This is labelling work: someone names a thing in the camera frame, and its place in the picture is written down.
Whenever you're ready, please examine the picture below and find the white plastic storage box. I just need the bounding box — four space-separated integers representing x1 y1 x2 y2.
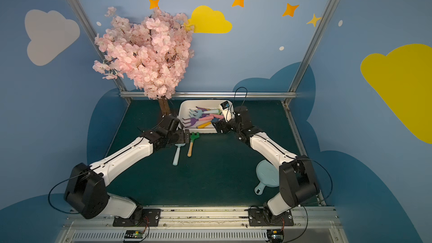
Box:
178 100 234 134

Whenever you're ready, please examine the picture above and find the green rake wooden handle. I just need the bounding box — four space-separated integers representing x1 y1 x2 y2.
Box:
187 133 200 157

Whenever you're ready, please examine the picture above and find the light blue hand fork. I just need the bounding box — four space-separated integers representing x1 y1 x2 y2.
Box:
172 144 186 166
189 109 221 119

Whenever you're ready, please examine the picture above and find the purple fork pink handle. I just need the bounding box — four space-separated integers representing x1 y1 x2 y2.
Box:
196 106 221 114

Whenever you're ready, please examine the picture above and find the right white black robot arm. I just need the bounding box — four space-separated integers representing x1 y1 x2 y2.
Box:
214 101 320 218

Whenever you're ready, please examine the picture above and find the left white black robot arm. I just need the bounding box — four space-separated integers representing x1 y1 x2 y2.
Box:
64 115 191 219

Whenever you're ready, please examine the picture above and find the light blue leaf-shaped plate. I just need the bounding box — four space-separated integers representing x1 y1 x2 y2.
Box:
254 160 279 195

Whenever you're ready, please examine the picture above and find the pink cherry blossom tree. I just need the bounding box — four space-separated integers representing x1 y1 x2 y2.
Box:
93 7 194 111

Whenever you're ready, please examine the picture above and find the left green circuit board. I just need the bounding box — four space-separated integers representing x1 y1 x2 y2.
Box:
123 229 145 242

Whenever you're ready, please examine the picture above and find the green circuit board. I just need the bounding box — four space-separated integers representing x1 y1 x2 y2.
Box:
266 229 284 243
123 229 145 242

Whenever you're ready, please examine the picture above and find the right green circuit board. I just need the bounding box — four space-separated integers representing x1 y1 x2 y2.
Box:
266 229 284 243

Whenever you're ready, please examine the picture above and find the dark square tree base plate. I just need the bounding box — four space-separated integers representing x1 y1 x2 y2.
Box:
159 109 179 121

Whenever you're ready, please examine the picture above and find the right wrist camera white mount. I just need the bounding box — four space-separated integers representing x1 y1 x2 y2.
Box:
220 101 234 122

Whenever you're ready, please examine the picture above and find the purple rake pink handle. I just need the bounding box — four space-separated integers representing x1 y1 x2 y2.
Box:
182 114 224 127

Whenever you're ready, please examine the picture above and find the blue rake orange handle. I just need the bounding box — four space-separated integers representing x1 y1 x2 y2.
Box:
197 121 217 129

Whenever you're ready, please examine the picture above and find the horizontal aluminium frame bar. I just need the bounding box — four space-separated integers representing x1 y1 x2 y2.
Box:
119 90 297 99

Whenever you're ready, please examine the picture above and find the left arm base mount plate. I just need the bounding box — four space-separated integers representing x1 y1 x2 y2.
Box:
112 207 162 227

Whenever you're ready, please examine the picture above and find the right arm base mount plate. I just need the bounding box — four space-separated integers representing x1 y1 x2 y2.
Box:
247 206 294 227

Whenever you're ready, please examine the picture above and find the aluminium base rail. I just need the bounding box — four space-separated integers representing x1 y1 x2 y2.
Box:
56 207 348 243

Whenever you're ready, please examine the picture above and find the right diagonal aluminium frame bar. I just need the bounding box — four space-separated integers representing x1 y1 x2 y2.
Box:
283 0 340 106

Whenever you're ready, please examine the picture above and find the diagonal aluminium frame bar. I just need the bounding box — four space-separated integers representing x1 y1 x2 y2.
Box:
283 0 340 106
50 0 132 105

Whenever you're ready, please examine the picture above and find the left diagonal aluminium frame bar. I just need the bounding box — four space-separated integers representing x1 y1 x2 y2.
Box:
50 0 132 105

